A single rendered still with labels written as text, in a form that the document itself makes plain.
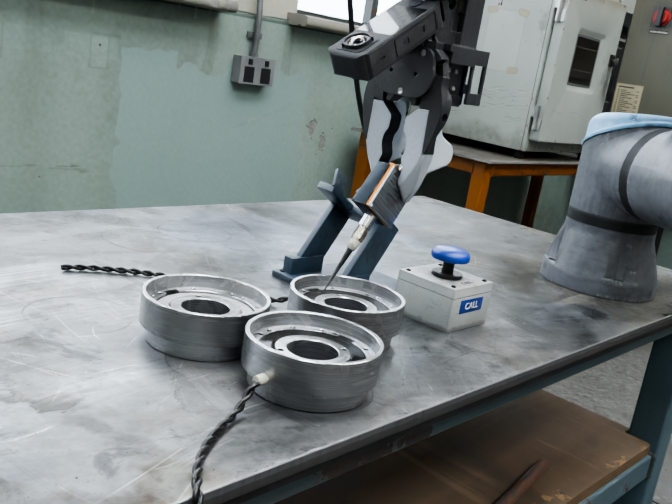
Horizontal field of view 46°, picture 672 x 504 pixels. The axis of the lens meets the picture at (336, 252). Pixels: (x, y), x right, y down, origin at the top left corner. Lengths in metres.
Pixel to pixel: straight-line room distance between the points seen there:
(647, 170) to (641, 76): 3.58
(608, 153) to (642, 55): 3.54
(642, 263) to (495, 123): 1.92
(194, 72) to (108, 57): 0.31
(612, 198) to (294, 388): 0.60
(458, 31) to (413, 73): 0.07
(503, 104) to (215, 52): 1.04
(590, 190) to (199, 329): 0.61
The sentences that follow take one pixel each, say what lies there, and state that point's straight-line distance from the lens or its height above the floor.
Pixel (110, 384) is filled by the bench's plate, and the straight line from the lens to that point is 0.58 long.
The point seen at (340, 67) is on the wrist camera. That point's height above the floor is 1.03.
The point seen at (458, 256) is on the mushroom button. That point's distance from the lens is 0.79.
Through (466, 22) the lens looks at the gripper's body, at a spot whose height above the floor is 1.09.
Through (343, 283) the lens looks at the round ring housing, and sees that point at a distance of 0.76.
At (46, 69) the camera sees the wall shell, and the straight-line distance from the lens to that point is 2.30.
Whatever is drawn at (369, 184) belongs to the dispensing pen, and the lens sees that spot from 0.75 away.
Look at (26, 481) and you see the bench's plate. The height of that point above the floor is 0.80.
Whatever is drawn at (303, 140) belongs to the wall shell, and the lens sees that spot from 2.92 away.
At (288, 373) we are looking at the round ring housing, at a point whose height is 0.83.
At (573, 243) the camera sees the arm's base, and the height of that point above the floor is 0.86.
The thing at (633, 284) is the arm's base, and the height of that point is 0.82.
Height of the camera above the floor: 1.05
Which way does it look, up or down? 14 degrees down
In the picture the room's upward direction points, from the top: 9 degrees clockwise
